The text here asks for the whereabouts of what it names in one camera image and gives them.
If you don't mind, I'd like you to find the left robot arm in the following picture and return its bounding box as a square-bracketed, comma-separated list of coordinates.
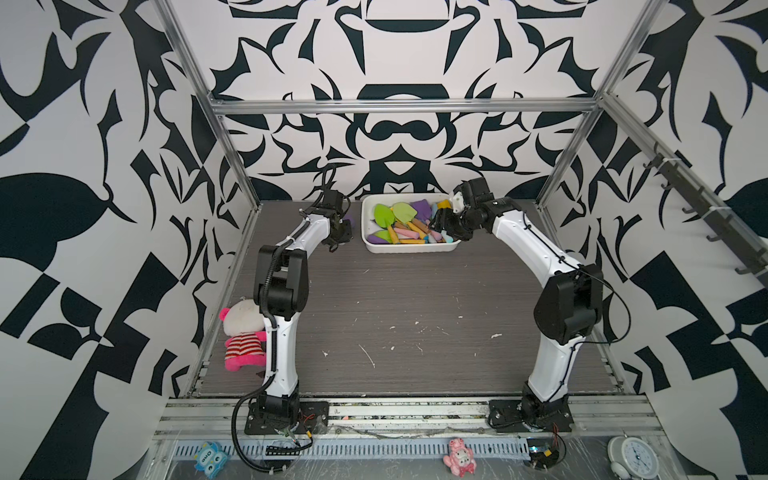
[253, 188, 352, 424]

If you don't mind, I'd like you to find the black wall hook rack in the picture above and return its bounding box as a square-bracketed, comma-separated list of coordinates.
[643, 141, 767, 288]

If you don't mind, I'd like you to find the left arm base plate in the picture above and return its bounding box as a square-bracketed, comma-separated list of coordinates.
[244, 398, 330, 435]

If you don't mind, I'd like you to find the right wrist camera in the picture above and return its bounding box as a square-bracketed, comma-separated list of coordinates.
[451, 192, 466, 215]

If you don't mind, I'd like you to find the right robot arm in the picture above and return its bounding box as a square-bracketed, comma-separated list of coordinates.
[429, 178, 604, 425]

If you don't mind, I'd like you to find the white slotted cable duct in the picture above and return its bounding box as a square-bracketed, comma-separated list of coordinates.
[172, 437, 530, 461]

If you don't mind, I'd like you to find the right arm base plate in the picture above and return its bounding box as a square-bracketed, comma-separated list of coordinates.
[487, 396, 573, 433]

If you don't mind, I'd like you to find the purple shovel in box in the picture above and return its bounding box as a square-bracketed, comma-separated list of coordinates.
[410, 199, 433, 223]

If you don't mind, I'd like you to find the small green circuit board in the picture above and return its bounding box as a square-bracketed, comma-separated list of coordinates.
[526, 443, 566, 471]

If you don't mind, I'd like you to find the blue owl toy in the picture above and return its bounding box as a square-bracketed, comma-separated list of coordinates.
[194, 442, 229, 480]

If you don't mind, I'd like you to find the black corrugated cable hose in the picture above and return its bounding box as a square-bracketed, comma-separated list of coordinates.
[230, 383, 313, 475]

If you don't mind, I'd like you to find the pink striped plush doll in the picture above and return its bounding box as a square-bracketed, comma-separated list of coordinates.
[219, 299, 267, 372]

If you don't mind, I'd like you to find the green shovel yellow handle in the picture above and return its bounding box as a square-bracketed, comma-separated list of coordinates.
[374, 204, 400, 244]

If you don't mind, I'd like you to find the white alarm clock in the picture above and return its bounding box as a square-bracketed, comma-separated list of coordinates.
[607, 436, 660, 480]

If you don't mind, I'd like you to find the green shovel brown handle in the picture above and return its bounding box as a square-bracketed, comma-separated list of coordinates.
[391, 202, 424, 233]

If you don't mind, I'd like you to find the pink bear toy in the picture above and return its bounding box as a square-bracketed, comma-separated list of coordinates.
[442, 438, 477, 478]

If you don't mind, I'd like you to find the white plastic storage box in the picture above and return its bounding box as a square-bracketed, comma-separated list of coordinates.
[360, 193, 461, 254]

